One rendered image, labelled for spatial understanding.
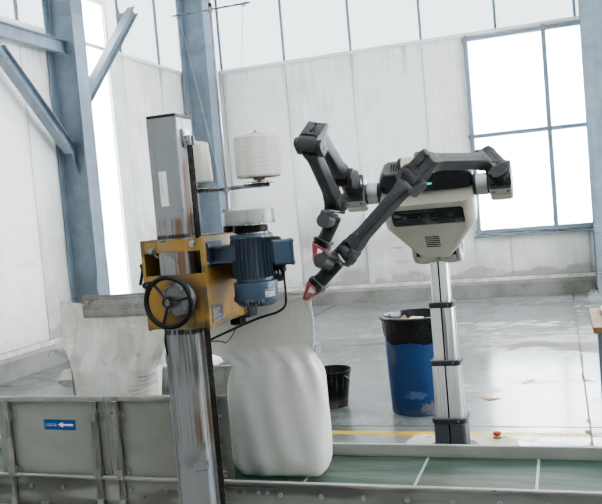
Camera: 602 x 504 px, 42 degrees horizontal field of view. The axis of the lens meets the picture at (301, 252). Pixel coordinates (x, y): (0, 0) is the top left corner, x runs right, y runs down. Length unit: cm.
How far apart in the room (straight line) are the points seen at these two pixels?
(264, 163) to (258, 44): 911
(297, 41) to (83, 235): 457
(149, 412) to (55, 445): 47
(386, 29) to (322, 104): 136
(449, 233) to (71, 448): 177
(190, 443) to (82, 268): 627
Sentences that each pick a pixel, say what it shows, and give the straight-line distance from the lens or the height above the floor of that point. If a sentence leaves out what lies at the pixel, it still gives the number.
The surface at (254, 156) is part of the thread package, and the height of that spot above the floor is 160.
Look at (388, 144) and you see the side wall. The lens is 1107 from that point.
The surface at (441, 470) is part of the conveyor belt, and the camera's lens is 307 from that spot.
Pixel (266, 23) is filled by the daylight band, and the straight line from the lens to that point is 1184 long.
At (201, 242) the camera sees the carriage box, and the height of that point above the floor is 132.
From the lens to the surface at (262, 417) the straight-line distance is 306.
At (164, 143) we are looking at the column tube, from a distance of 269.
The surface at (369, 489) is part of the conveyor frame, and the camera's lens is 286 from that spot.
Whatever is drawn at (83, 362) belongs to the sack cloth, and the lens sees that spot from 339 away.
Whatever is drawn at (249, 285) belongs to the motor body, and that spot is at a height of 116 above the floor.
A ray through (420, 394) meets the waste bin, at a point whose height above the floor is 15.
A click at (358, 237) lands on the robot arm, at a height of 128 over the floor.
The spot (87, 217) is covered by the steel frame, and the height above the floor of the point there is 153.
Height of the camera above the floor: 139
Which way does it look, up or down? 3 degrees down
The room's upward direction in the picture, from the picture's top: 5 degrees counter-clockwise
